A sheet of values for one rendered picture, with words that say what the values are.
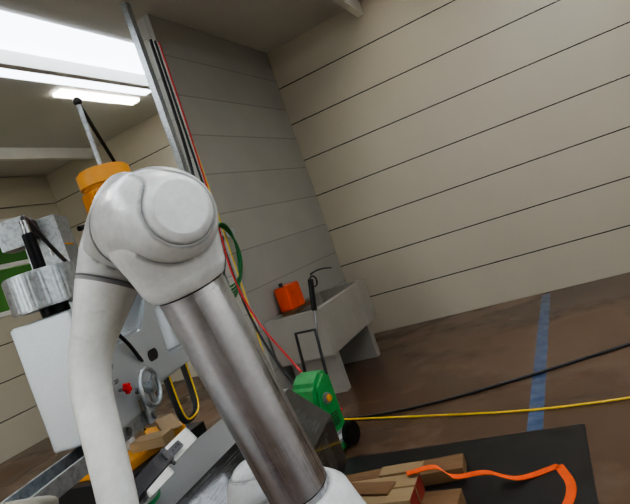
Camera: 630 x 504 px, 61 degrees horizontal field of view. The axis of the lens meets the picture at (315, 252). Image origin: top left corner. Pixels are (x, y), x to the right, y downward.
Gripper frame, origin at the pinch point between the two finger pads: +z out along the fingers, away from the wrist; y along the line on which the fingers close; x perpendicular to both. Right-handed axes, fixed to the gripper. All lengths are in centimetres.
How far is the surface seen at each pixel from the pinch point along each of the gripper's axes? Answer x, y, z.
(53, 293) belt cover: 67, -41, 37
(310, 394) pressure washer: -17, -180, 211
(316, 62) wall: 238, -112, 591
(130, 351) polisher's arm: 45, -66, 57
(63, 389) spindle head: 46, -62, 28
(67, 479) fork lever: 23, -60, 10
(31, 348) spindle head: 62, -58, 28
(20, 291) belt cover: 74, -43, 31
